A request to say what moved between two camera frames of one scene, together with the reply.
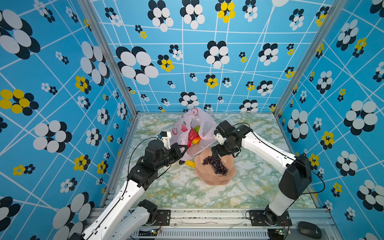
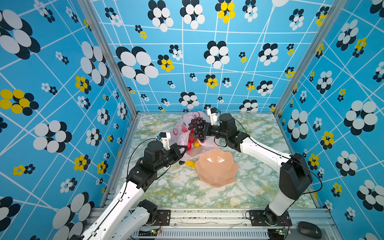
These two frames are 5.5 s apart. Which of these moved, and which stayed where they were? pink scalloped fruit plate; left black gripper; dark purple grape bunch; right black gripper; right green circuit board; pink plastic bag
Moved: dark purple grape bunch; right black gripper
Stayed: left black gripper; pink scalloped fruit plate; pink plastic bag; right green circuit board
